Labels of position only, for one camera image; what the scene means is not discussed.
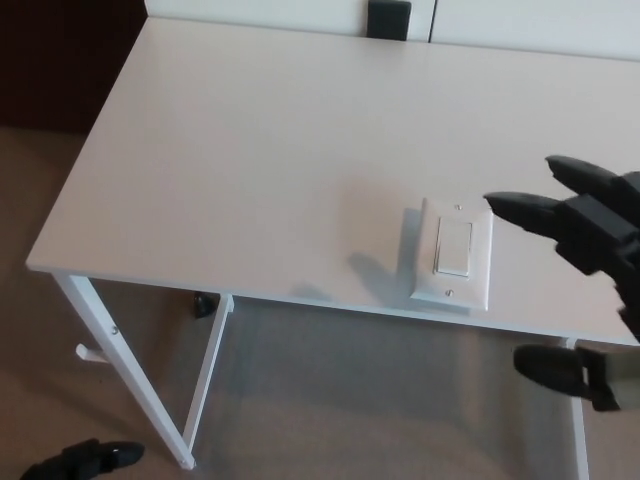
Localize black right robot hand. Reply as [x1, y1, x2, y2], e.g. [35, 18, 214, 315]
[485, 154, 640, 412]

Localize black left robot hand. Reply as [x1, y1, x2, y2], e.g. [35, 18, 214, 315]
[19, 438, 146, 480]

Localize white table with metal legs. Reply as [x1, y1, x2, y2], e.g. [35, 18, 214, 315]
[23, 14, 640, 480]

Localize white rocker light switch box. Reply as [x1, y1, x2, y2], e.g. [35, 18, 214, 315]
[399, 196, 495, 314]

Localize black rectangular wall plate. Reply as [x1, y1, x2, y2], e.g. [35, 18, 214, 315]
[367, 0, 412, 40]

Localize white cabinet row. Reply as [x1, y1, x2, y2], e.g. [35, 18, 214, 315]
[143, 0, 640, 62]

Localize white hook on table leg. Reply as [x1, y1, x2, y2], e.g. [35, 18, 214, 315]
[75, 344, 109, 365]

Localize small black floor wedge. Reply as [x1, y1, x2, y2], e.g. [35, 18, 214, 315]
[193, 293, 217, 320]

